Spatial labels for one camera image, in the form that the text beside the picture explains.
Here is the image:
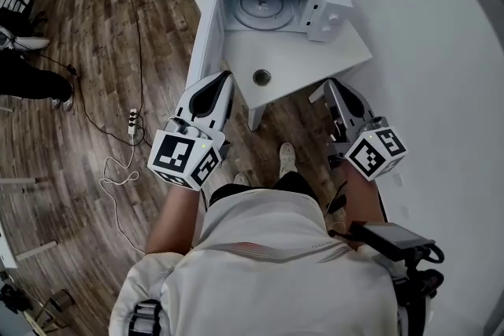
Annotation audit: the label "black floor equipment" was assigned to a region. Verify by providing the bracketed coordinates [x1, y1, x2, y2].
[0, 279, 40, 336]

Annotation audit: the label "clear glass turntable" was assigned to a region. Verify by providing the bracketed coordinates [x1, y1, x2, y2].
[237, 0, 295, 30]

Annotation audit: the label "white floor cable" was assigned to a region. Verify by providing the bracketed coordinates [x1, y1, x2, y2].
[99, 133, 147, 258]

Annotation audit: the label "person's black shorts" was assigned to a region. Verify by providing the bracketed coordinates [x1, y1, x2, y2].
[208, 170, 321, 209]

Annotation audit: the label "white table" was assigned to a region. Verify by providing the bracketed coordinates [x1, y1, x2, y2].
[183, 0, 374, 131]

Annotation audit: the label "white desk foot bar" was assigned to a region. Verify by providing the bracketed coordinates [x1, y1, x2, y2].
[15, 239, 58, 261]
[0, 176, 50, 194]

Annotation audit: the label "person's white right shoe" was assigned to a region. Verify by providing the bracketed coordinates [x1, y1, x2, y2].
[276, 142, 298, 176]

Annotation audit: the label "black round table grommet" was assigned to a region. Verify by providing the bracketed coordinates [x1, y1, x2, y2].
[252, 68, 272, 87]

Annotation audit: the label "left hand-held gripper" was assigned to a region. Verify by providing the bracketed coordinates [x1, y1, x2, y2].
[146, 70, 237, 193]

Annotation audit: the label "black strap buckle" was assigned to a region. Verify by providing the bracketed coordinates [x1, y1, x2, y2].
[128, 298, 163, 336]

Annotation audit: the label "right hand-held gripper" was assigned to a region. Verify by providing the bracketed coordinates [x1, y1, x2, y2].
[324, 78, 407, 183]

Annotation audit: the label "black harness gear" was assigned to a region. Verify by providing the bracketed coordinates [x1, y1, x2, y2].
[393, 267, 446, 336]

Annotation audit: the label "white power strip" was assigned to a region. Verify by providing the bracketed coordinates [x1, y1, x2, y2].
[126, 107, 139, 137]

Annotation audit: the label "person's left forearm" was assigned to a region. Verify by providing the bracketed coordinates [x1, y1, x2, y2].
[145, 179, 209, 257]

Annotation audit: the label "round metal can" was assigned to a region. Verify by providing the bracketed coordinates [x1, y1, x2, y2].
[48, 288, 75, 314]

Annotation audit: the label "person's right forearm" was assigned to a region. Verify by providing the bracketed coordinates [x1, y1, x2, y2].
[340, 164, 386, 227]

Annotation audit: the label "person's white shirt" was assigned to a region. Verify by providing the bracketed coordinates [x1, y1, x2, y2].
[109, 187, 399, 336]

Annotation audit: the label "black battery pack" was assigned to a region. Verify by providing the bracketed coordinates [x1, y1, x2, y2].
[348, 221, 446, 269]

